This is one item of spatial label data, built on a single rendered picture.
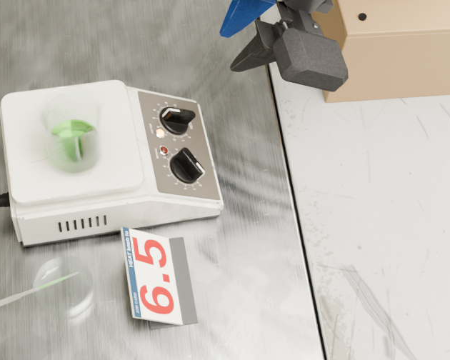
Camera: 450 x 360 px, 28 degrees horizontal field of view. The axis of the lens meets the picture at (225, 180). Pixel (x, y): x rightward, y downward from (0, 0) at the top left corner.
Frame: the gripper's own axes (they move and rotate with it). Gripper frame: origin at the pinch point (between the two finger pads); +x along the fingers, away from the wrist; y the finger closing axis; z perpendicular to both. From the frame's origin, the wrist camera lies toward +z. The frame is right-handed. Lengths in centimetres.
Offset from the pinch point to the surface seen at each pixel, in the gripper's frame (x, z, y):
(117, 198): 16.7, 5.9, 8.3
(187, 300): 19.8, -1.8, 16.8
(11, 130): 19.4, 14.0, 0.4
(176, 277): 20.1, -1.3, 14.3
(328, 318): 13.6, -13.0, 21.2
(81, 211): 19.0, 8.5, 8.7
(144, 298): 19.5, 3.2, 17.0
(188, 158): 13.3, -0.7, 5.1
